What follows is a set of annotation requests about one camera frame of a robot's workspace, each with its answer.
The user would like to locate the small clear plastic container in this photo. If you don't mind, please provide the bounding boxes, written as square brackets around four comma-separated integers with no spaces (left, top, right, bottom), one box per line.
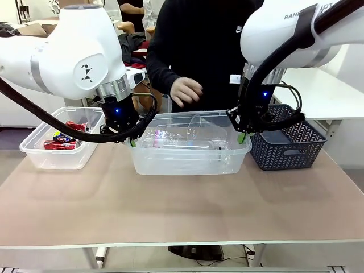
[19,106,105,171]

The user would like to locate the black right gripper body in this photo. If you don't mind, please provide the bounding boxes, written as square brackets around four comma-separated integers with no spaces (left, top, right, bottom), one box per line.
[236,74,277,130]

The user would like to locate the crushed red blue can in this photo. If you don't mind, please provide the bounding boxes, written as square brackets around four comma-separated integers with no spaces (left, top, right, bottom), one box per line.
[52,130,78,143]

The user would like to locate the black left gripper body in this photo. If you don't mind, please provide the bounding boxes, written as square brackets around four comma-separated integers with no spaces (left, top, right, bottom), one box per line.
[100,93,140,140]

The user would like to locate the white table leg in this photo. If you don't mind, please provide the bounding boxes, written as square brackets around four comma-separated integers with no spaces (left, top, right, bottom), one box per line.
[94,246,108,270]

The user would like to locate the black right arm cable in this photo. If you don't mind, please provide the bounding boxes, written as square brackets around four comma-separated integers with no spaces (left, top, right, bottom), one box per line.
[245,0,364,134]

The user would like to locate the large clear plastic container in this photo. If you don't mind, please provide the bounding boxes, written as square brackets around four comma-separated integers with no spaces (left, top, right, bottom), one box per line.
[129,110,253,176]

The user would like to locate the black floor cable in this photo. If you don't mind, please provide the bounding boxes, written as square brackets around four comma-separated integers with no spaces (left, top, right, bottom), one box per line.
[196,243,258,267]

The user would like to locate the dark grey woven basket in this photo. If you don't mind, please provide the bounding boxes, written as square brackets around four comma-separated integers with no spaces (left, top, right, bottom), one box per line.
[249,104,328,172]

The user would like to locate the tan mannequin leg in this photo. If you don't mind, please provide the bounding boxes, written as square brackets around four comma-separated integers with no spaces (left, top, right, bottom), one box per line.
[132,85,152,112]

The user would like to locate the person's right forearm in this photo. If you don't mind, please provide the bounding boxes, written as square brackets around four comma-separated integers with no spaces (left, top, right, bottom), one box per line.
[146,39,183,95]

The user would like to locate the black chair base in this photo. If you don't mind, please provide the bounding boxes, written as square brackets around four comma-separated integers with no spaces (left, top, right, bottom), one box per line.
[167,244,225,262]

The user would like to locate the white side table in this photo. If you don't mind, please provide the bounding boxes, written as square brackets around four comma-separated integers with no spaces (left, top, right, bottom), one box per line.
[272,67,364,122]

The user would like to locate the clear plastic bottle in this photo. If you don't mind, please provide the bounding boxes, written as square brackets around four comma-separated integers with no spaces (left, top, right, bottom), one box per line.
[141,127,230,151]

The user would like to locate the person's right hand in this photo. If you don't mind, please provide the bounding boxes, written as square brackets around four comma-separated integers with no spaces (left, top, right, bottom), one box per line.
[169,76,204,109]

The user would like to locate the clear plastic cup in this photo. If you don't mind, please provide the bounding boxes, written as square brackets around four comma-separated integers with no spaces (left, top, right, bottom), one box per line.
[186,113,228,140]

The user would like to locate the dark clothing pile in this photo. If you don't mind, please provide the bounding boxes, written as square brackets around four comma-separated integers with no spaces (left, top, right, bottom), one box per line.
[119,32,150,66]

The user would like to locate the red snack packets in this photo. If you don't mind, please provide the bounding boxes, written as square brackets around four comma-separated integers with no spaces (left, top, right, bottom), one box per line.
[43,139,82,151]

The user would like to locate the person in black sweater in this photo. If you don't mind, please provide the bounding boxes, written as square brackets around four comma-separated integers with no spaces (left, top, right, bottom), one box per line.
[146,0,266,114]

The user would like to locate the background person in black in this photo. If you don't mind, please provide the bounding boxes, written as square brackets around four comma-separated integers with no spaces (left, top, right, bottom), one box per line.
[117,0,146,32]

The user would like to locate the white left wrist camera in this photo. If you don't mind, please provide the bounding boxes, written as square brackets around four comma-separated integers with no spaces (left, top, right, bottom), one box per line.
[126,70,146,86]

